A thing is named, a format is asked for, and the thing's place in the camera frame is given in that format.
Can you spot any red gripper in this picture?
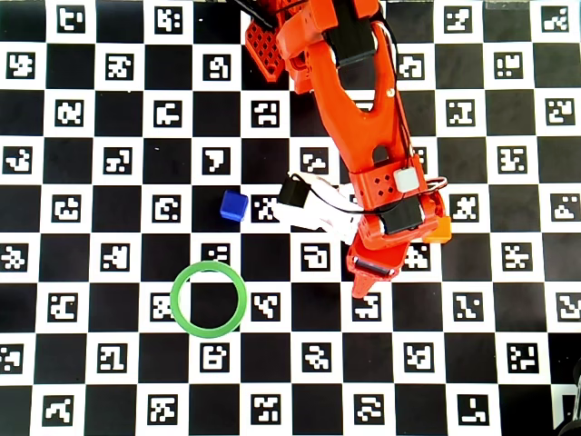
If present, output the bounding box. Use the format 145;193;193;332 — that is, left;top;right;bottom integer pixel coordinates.
346;193;449;300

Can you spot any orange cube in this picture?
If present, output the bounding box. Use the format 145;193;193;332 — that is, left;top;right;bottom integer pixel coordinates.
424;215;454;244

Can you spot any blue cube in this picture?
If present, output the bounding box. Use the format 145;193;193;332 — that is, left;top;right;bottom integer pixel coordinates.
219;189;250;223

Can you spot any white square block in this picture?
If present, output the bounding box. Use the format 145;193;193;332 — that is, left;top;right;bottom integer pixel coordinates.
393;169;419;193

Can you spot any checkerboard marker mat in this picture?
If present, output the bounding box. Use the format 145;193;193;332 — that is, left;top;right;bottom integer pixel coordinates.
0;0;581;436

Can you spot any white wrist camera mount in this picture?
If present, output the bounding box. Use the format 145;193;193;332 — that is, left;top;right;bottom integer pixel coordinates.
274;176;364;244

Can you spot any thin black camera cable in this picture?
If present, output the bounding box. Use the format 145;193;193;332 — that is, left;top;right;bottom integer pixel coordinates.
290;172;391;217

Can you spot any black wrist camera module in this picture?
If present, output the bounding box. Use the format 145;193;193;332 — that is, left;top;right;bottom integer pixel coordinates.
278;173;310;205

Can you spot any arm wire bundle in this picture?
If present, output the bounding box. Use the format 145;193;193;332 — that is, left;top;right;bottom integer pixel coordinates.
374;20;450;194

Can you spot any green flat ring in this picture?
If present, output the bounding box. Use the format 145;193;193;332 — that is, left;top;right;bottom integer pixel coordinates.
170;261;249;340

